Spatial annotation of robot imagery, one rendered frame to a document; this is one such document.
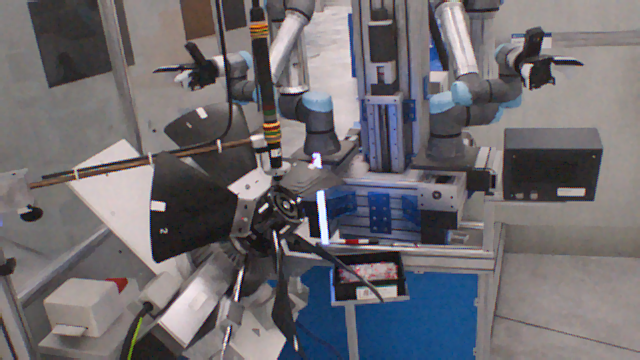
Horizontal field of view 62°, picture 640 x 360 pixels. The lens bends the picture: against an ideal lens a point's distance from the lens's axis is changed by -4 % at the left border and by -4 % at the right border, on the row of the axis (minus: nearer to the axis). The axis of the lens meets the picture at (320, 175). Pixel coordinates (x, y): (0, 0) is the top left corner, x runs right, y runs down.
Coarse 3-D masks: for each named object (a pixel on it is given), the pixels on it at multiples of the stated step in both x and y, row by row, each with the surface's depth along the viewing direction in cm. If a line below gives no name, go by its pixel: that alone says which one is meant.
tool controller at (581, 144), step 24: (504, 144) 158; (528, 144) 151; (552, 144) 149; (576, 144) 147; (600, 144) 146; (504, 168) 157; (528, 168) 153; (552, 168) 151; (576, 168) 149; (504, 192) 160; (528, 192) 158; (552, 192) 156; (576, 192) 154
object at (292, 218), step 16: (272, 192) 131; (288, 192) 135; (256, 208) 129; (272, 208) 126; (288, 208) 131; (256, 224) 129; (272, 224) 128; (288, 224) 127; (240, 240) 130; (256, 240) 132
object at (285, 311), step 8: (280, 256) 122; (280, 264) 119; (280, 272) 116; (280, 280) 114; (280, 288) 112; (280, 296) 111; (288, 296) 117; (280, 304) 109; (288, 304) 115; (272, 312) 105; (280, 312) 108; (288, 312) 112; (280, 320) 106; (288, 320) 111; (280, 328) 105; (288, 328) 109; (288, 336) 108; (296, 336) 115; (296, 344) 112; (296, 352) 111; (304, 352) 121
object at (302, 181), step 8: (288, 160) 164; (296, 160) 165; (296, 168) 161; (304, 168) 161; (320, 168) 164; (272, 176) 156; (288, 176) 156; (296, 176) 156; (304, 176) 156; (312, 176) 157; (320, 176) 158; (328, 176) 160; (336, 176) 162; (272, 184) 152; (280, 184) 151; (288, 184) 151; (296, 184) 151; (304, 184) 151; (312, 184) 152; (320, 184) 153; (328, 184) 155; (336, 184) 157; (296, 192) 146; (304, 192) 147; (312, 192) 147
